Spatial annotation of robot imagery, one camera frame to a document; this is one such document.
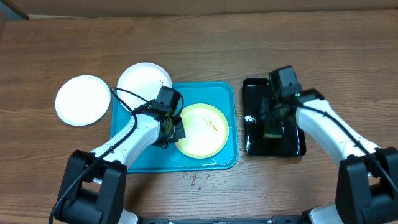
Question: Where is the green yellow sponge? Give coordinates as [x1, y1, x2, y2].
[264, 119, 283, 138]

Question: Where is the yellow plate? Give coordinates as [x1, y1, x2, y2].
[175, 103, 229, 159]

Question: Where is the white plate with small stain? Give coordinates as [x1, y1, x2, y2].
[55, 75, 111, 126]

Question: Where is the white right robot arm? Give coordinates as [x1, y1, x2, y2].
[260, 89, 397, 223]

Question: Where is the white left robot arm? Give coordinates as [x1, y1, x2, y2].
[49, 113, 185, 224]

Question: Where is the black water tray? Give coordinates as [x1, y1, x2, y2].
[243, 78, 307, 157]

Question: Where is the blue plastic tray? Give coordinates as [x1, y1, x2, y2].
[128, 81, 239, 173]

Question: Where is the white plate with orange stain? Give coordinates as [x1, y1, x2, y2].
[117, 62, 172, 101]

